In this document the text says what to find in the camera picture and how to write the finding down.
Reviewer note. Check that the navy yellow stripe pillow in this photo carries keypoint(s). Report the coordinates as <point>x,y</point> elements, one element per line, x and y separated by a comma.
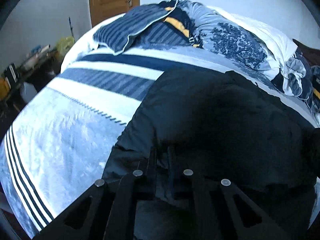
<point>316,80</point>

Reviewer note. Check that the blue white patterned bed sheet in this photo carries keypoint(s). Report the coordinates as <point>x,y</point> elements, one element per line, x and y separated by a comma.
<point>60,142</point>

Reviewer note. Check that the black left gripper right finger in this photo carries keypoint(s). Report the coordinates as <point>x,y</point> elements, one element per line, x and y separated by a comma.
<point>220,209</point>

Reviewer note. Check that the yellow green plastic bag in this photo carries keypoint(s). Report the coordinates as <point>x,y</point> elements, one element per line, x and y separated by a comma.
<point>64,45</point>

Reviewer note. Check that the blue striped pillow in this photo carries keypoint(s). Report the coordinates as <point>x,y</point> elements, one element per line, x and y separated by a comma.
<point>144,22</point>

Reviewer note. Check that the dark cluttered side table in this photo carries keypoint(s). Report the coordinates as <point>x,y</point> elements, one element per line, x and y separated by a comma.
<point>33,80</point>

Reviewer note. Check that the blue tree print duvet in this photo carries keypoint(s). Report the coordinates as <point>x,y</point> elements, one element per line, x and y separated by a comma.
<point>249,42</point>

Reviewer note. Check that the dark wooden headboard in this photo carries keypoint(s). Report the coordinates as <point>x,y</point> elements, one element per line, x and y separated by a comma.
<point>312,55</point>

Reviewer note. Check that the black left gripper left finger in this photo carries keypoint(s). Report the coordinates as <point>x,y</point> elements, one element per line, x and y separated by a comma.
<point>106,211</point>

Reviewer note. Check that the black puffer jacket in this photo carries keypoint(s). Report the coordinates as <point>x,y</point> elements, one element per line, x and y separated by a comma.
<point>226,128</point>

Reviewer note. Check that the yellow jar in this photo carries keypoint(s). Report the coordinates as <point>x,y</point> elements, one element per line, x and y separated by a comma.
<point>4,88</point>

